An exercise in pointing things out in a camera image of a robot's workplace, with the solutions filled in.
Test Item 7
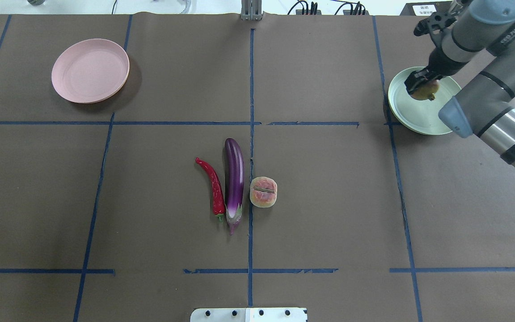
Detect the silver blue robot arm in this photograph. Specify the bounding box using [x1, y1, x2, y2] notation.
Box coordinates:
[405, 0, 515, 167]

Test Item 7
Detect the purple eggplant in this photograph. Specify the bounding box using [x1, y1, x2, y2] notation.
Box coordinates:
[224, 137, 245, 236]

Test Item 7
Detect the white label card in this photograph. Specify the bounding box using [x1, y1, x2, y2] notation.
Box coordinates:
[412, 4, 437, 16]

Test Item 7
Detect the green plate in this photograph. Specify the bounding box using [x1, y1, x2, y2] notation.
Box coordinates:
[388, 67, 461, 136]

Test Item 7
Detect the red yellow apple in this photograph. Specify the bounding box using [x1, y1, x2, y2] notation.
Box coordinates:
[409, 80, 440, 101]

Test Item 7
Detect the pink plate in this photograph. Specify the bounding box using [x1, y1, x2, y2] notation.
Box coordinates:
[51, 38, 130, 104]

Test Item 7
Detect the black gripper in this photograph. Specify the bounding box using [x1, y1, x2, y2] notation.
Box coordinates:
[404, 47, 466, 94]

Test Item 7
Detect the white camera mast with base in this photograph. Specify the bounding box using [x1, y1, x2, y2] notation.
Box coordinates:
[190, 306, 308, 322]

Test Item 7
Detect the pink peach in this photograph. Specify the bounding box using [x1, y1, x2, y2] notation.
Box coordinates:
[249, 177, 278, 208]

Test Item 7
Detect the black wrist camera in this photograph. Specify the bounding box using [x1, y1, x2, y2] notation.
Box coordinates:
[413, 12, 456, 37]

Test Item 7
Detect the aluminium frame post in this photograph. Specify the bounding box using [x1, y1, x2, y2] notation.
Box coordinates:
[241, 0, 263, 21]

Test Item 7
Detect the red chili pepper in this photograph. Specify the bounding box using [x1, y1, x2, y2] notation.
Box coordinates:
[195, 157, 226, 222]

